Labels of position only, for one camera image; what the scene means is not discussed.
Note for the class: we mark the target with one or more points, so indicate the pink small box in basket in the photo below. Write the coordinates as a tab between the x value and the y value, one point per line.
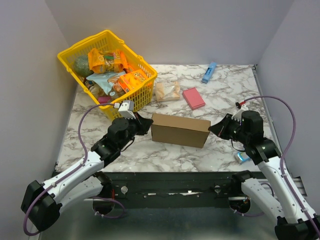
104	99

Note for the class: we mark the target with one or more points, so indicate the yellow plastic shopping basket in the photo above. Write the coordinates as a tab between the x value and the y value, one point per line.
107	40

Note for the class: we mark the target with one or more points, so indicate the pink flat box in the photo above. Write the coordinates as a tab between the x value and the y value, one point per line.
193	98

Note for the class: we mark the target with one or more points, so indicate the orange snack bag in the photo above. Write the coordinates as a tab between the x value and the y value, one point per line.
107	61

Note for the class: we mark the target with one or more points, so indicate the green round vegetable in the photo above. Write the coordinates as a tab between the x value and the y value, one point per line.
81	66

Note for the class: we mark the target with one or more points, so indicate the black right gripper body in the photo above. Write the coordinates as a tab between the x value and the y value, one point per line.
227	126

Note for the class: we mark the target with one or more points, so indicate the light blue bread bag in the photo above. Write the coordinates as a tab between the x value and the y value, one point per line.
109	83

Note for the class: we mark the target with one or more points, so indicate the blue narrow box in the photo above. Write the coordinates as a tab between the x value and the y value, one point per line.
209	72

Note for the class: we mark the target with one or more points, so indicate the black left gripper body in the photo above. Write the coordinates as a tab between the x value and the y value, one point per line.
139	127

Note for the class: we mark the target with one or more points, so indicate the brown cardboard box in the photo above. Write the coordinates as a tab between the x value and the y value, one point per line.
177	130

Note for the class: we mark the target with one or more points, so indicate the blue white toothpaste box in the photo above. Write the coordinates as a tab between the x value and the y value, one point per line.
242	157

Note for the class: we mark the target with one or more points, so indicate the beige tissue pack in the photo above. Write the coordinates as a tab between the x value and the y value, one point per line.
167	91

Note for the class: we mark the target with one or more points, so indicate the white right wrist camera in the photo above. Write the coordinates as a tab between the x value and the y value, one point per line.
241	107

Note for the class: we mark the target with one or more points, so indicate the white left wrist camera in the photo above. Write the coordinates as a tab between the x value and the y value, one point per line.
125	109

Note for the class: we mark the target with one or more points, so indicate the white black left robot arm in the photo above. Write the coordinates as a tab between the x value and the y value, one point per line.
43	203

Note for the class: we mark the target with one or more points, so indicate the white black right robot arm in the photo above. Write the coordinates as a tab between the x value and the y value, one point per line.
292	216

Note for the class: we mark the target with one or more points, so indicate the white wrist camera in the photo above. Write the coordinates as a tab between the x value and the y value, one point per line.
241	107
125	109

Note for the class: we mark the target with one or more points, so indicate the orange cracker box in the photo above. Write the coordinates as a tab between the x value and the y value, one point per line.
132	80

